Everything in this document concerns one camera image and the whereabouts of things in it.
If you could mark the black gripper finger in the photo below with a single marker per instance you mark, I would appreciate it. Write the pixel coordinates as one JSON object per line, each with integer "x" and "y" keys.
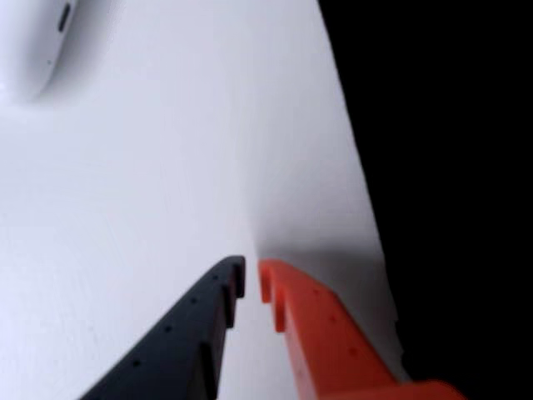
{"x": 179, "y": 341}

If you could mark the white earbuds case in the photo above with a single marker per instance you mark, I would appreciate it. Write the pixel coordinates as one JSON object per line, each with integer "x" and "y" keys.
{"x": 33, "y": 46}

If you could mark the black fabric bag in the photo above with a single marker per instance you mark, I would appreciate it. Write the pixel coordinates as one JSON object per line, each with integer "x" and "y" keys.
{"x": 458, "y": 166}

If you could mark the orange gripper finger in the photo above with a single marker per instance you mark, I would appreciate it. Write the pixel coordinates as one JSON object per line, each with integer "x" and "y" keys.
{"x": 329, "y": 346}

